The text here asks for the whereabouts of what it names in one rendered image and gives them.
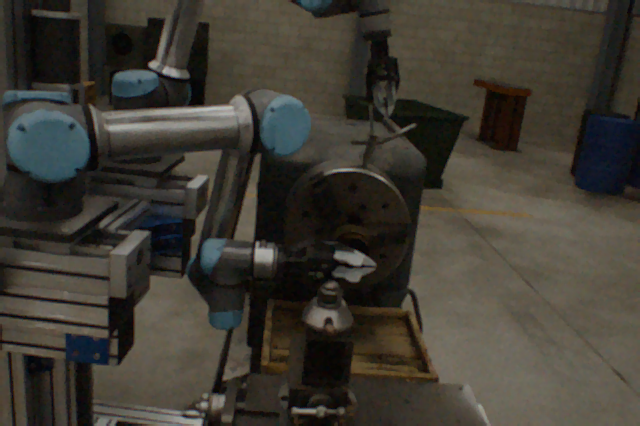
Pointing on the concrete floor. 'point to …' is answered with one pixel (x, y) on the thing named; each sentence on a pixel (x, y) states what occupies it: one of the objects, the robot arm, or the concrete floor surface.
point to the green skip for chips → (443, 121)
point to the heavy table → (499, 133)
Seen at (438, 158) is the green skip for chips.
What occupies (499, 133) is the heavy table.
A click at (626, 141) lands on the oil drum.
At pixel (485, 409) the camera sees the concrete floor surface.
